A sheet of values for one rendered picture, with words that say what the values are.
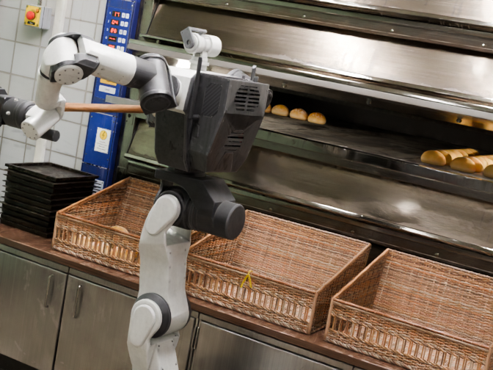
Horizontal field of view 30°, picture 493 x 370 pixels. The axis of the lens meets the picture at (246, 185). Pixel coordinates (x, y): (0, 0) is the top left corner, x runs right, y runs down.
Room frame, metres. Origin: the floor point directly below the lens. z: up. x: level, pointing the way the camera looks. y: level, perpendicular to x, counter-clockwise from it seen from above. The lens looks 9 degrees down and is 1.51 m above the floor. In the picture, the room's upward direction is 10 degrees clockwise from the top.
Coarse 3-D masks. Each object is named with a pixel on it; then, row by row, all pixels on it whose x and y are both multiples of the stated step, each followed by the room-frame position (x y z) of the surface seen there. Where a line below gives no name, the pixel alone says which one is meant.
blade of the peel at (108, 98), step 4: (108, 96) 3.74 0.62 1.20; (112, 96) 3.73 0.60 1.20; (108, 100) 3.73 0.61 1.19; (112, 100) 3.72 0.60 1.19; (116, 100) 3.72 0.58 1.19; (120, 100) 3.71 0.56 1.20; (124, 100) 3.70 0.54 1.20; (128, 100) 3.69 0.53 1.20; (132, 100) 3.90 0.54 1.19; (136, 100) 3.93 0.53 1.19; (120, 104) 3.70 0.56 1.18; (124, 104) 3.70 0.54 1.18; (128, 104) 3.69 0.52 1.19; (132, 104) 3.68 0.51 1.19; (136, 104) 3.67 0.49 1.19
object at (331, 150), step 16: (288, 144) 3.67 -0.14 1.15; (304, 144) 3.63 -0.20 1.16; (320, 144) 3.60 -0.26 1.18; (352, 160) 3.54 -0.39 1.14; (368, 160) 3.51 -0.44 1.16; (384, 160) 3.48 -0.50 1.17; (400, 160) 3.49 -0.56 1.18; (432, 176) 3.39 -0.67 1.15; (448, 176) 3.36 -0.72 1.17; (464, 176) 3.33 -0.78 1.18
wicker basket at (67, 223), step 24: (96, 192) 3.77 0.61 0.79; (120, 192) 3.93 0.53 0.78; (144, 192) 3.92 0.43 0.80; (72, 216) 3.52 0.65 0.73; (96, 216) 3.79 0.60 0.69; (120, 216) 3.92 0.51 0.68; (144, 216) 3.87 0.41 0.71; (72, 240) 3.52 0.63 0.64; (96, 240) 3.47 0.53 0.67; (120, 240) 3.42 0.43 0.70; (192, 240) 3.45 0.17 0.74; (120, 264) 3.40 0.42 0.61
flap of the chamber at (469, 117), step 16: (128, 48) 3.88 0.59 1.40; (144, 48) 3.85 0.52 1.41; (176, 64) 3.92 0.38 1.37; (224, 64) 3.66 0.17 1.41; (272, 80) 3.63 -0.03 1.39; (288, 80) 3.53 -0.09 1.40; (304, 80) 3.50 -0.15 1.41; (320, 80) 3.47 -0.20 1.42; (336, 96) 3.57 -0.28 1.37; (352, 96) 3.47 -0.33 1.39; (368, 96) 3.38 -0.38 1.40; (384, 96) 3.35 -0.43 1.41; (400, 96) 3.32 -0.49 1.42; (416, 112) 3.42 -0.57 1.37; (432, 112) 3.33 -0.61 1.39; (448, 112) 3.24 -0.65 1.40; (464, 112) 3.21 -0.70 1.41; (480, 112) 3.18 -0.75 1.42
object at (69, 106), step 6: (66, 108) 3.09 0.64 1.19; (72, 108) 3.12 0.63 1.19; (78, 108) 3.15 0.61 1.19; (84, 108) 3.18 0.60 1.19; (90, 108) 3.20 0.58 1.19; (96, 108) 3.23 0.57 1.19; (102, 108) 3.26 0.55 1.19; (108, 108) 3.29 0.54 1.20; (114, 108) 3.33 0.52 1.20; (120, 108) 3.36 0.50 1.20; (126, 108) 3.39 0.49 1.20; (132, 108) 3.42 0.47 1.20; (138, 108) 3.46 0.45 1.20
